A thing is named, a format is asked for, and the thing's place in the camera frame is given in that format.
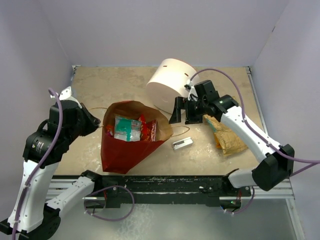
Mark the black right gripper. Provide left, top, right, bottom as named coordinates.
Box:
left=170, top=95, right=208, bottom=125

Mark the red paper bag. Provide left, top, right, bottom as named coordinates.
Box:
left=100, top=100, right=174, bottom=174

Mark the tan snack bag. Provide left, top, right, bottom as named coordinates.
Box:
left=202, top=114, right=248, bottom=157

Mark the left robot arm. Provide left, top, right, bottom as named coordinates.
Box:
left=0, top=100, right=103, bottom=240

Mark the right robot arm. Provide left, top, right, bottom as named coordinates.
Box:
left=169, top=80, right=295, bottom=196

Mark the white cylindrical bin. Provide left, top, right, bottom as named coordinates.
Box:
left=146, top=58, right=197, bottom=114

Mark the small white stapler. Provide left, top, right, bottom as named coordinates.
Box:
left=171, top=137, right=194, bottom=151

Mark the red white snack packet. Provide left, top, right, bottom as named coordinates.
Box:
left=104, top=114, right=157, bottom=142

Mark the teal white snack packet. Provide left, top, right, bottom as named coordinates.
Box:
left=113, top=115, right=142, bottom=142

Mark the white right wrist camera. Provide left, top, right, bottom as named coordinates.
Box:
left=184, top=79, right=197, bottom=95

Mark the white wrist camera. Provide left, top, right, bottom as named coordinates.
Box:
left=184, top=79, right=197, bottom=95
left=48, top=86, right=76, bottom=102

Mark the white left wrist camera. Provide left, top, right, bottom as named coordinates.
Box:
left=48, top=86, right=76, bottom=102

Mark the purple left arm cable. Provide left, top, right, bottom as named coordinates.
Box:
left=11, top=87, right=63, bottom=240

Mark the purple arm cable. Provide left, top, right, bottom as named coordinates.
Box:
left=11, top=87, right=63, bottom=240
left=186, top=68, right=320, bottom=176

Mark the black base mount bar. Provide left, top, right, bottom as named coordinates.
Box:
left=81, top=170, right=251, bottom=209

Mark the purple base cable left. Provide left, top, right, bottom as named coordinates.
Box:
left=83, top=185, right=136, bottom=222

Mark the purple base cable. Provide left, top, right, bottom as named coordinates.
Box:
left=222, top=186, right=255, bottom=215
left=83, top=185, right=136, bottom=222

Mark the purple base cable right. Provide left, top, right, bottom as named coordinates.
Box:
left=222, top=186, right=255, bottom=215

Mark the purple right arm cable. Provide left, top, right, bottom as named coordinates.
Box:
left=186, top=68, right=320, bottom=176

